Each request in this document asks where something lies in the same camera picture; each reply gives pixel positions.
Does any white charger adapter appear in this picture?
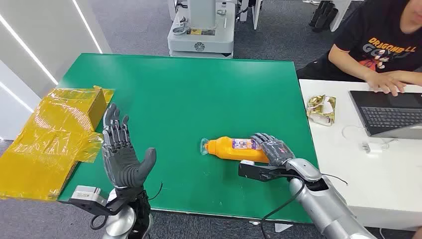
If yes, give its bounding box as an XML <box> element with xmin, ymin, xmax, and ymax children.
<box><xmin>361</xmin><ymin>142</ymin><xmax>383</xmax><ymax>154</ymax></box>

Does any yellow film-wrapped cardboard box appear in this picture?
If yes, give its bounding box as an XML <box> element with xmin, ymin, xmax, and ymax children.
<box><xmin>0</xmin><ymin>86</ymin><xmax>115</xmax><ymax>202</ymax></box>

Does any thin white cable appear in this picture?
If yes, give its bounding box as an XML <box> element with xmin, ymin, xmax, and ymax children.
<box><xmin>341</xmin><ymin>125</ymin><xmax>400</xmax><ymax>149</ymax></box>

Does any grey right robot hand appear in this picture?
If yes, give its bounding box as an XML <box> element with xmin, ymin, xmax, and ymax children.
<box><xmin>251</xmin><ymin>132</ymin><xmax>296</xmax><ymax>167</ymax></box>

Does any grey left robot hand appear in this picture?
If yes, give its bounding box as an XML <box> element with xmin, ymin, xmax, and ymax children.
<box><xmin>101</xmin><ymin>103</ymin><xmax>157</xmax><ymax>190</ymax></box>

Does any orange detergent bottle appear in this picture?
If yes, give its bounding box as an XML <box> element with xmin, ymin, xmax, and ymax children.
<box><xmin>200</xmin><ymin>136</ymin><xmax>271</xmax><ymax>164</ymax></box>

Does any person's hand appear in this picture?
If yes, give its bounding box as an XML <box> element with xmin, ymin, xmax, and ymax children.
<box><xmin>366</xmin><ymin>71</ymin><xmax>407</xmax><ymax>97</ymax></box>

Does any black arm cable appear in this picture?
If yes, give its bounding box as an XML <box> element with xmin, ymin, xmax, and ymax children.
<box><xmin>260</xmin><ymin>175</ymin><xmax>306</xmax><ymax>239</ymax></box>
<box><xmin>90</xmin><ymin>214</ymin><xmax>109</xmax><ymax>231</ymax></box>

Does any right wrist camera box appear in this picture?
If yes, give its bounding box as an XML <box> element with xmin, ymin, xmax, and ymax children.
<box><xmin>238</xmin><ymin>160</ymin><xmax>291</xmax><ymax>182</ymax></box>

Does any dark grey laptop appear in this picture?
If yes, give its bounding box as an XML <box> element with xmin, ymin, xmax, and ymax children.
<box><xmin>348</xmin><ymin>90</ymin><xmax>422</xmax><ymax>140</ymax></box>

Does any crumpled gold wrapper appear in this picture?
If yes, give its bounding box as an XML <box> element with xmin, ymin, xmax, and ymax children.
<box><xmin>306</xmin><ymin>95</ymin><xmax>337</xmax><ymax>126</ymax></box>

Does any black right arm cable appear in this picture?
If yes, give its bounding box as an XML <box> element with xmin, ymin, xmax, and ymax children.
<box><xmin>260</xmin><ymin>175</ymin><xmax>306</xmax><ymax>239</ymax></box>

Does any white furniture leg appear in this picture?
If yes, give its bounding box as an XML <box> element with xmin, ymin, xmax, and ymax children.
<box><xmin>239</xmin><ymin>0</ymin><xmax>263</xmax><ymax>30</ymax></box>

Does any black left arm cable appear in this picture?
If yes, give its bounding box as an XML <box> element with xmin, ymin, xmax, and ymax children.
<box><xmin>90</xmin><ymin>214</ymin><xmax>109</xmax><ymax>231</ymax></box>

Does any person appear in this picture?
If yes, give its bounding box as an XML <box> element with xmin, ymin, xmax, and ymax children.
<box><xmin>296</xmin><ymin>0</ymin><xmax>422</xmax><ymax>97</ymax></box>

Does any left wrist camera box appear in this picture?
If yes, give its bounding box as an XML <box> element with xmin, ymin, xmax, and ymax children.
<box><xmin>70</xmin><ymin>185</ymin><xmax>109</xmax><ymax>207</ymax></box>

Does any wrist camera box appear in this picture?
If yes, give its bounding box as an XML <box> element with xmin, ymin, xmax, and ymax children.
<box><xmin>238</xmin><ymin>160</ymin><xmax>291</xmax><ymax>182</ymax></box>
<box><xmin>70</xmin><ymin>185</ymin><xmax>109</xmax><ymax>207</ymax></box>

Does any black chair base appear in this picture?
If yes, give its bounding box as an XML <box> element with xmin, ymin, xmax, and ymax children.
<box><xmin>309</xmin><ymin>0</ymin><xmax>339</xmax><ymax>33</ymax></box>

